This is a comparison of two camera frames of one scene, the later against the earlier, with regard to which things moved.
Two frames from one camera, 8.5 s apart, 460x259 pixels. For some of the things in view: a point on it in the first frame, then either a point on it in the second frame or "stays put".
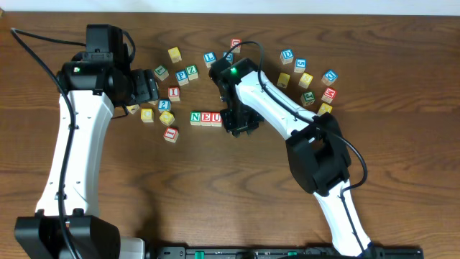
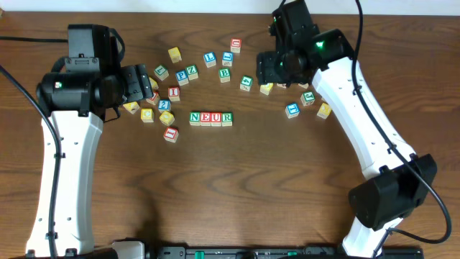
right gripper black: x=243 y=122 to x=268 y=67
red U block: x=216 y=119 stays put
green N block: x=195 y=118 stays put
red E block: x=206 y=119 stays put
